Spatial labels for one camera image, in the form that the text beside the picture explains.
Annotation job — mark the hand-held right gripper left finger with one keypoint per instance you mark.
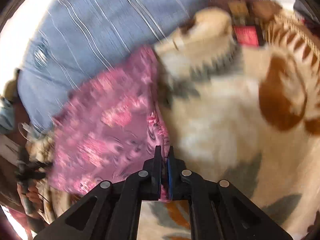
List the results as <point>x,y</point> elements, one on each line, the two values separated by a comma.
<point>155,172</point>

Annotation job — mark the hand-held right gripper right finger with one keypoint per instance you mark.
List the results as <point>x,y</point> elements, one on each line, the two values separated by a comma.
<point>171,177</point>

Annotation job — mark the pink floral shirt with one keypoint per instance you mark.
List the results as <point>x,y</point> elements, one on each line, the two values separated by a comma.
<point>105,120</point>

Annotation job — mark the person's left hand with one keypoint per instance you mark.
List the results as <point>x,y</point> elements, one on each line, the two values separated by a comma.
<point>33,196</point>

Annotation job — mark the clear plastic wrapper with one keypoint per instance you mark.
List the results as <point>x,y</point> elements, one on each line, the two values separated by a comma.
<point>25,131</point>

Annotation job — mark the light blue cloth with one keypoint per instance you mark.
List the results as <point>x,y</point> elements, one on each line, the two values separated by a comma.
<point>7,117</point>

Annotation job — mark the cream leaf print blanket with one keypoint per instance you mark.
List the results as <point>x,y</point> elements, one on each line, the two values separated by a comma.
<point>237,117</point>

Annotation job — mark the blue plaid pillow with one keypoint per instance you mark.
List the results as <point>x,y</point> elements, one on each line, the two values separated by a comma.
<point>100,30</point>

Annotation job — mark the red box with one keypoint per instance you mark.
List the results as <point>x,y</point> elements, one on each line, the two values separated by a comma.
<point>247,35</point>

